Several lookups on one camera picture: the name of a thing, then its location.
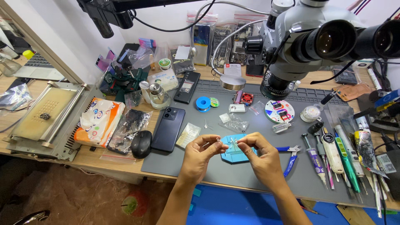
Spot person's right hand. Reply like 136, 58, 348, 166
235, 132, 290, 192

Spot person's left hand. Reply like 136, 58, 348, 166
179, 134, 230, 185

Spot small metal wire-lead component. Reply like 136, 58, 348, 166
217, 136, 240, 149

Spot grey silicone work mat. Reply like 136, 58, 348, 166
141, 79, 379, 209

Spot blue hexagonal repair jig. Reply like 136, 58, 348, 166
220, 134, 259, 164

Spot dark blue smartphone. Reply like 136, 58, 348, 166
151, 107, 186, 154

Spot purple label syringe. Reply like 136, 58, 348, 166
301, 133, 329, 190

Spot crumpled clear plastic bag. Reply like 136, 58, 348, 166
218, 112, 250, 133

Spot colourful round disc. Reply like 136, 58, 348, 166
264, 100, 295, 124

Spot small clear plastic bag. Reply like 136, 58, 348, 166
249, 101, 266, 116

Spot black computer mouse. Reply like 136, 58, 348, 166
131, 130, 153, 159

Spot small silver metal box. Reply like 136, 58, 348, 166
228, 104, 247, 114

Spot black round knob tool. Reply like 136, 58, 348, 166
308, 121, 325, 135

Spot pink striped pen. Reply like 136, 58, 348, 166
324, 156, 335, 190

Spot white round container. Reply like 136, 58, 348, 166
300, 105, 322, 123

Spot small red fan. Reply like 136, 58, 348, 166
241, 92, 254, 106

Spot white electric hand tool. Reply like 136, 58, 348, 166
321, 133, 344, 175

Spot glass liquid dispenser bottle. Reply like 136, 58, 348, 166
149, 82, 172, 110

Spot small clear zip bag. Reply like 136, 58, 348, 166
180, 79, 195, 94

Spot clear bag of phone parts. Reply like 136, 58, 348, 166
100, 108, 153, 165

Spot green pen tool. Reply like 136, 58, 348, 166
334, 133, 362, 194

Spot white cylinder container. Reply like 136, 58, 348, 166
139, 81, 152, 104

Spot silver gooseneck round lamp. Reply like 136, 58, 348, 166
211, 19, 270, 92

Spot white cardboard box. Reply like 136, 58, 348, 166
146, 68, 179, 92

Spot grey pen tool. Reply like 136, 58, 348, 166
335, 125, 368, 195

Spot red phone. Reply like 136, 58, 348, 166
245, 57, 265, 78

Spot black flat packet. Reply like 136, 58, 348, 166
170, 47, 196, 75

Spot white printed card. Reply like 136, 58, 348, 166
223, 63, 242, 77

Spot white tube with black foil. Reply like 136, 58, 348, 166
354, 116, 390, 179

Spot green white solder wick spool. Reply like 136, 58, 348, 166
158, 58, 172, 71

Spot orange white tissue packet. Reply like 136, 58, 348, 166
74, 97, 126, 148

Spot green board holder vise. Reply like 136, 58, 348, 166
103, 66, 149, 102

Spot white paper slip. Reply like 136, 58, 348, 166
175, 46, 191, 60

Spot clear packet with blue phone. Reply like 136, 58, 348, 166
187, 11, 218, 67

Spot heap of clear bags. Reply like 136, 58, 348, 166
116, 42, 157, 70

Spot black phone in clear bag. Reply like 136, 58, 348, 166
332, 65, 359, 86

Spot black power adapter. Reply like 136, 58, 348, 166
376, 149, 400, 201

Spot soldering tool stand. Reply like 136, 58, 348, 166
354, 89, 400, 132

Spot pink blue film packets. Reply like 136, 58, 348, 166
95, 48, 117, 73

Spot grey stereo microscope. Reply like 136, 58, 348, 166
244, 0, 400, 101

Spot white marker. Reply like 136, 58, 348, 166
367, 68, 383, 91

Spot grey screen separator machine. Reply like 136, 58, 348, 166
2, 80, 98, 163

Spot shiny metal object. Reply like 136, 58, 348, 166
12, 210, 51, 225

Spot silver laptop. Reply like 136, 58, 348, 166
14, 51, 65, 81

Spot clear plastic bottle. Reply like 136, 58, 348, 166
0, 56, 22, 77

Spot blue-handled wire cutters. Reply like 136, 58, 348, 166
275, 145, 302, 178

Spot blue solder wire spool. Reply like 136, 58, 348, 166
196, 96, 212, 113

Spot clear packet with phone frame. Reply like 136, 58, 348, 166
229, 12, 254, 66
211, 24, 234, 68

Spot black cable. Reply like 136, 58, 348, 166
129, 0, 217, 33

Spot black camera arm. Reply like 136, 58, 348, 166
76, 0, 200, 39

